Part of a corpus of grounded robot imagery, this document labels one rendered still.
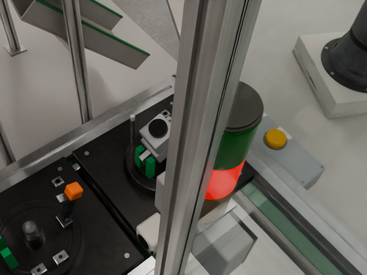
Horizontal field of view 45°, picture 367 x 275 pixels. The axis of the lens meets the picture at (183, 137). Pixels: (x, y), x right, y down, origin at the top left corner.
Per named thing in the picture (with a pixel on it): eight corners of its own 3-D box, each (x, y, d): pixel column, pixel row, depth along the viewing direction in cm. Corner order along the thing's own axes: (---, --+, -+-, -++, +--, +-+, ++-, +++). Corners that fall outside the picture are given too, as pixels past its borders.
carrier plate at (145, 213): (172, 99, 93) (173, 92, 91) (253, 179, 83) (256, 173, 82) (72, 157, 83) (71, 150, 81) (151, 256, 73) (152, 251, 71)
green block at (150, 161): (150, 171, 78) (151, 155, 74) (154, 175, 77) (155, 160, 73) (144, 174, 77) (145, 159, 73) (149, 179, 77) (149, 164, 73)
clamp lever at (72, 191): (66, 211, 71) (77, 180, 67) (72, 220, 71) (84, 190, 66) (46, 220, 69) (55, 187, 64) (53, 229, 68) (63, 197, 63)
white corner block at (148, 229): (156, 220, 77) (157, 210, 74) (173, 240, 75) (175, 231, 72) (134, 236, 75) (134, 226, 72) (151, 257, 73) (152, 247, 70)
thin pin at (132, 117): (132, 142, 81) (132, 113, 74) (135, 145, 81) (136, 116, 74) (129, 144, 81) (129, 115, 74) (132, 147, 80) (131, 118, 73)
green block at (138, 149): (140, 160, 79) (141, 144, 75) (144, 165, 78) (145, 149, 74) (135, 163, 78) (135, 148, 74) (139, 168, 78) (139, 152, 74)
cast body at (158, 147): (172, 121, 77) (164, 105, 71) (188, 139, 76) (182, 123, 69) (135, 153, 76) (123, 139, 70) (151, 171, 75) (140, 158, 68)
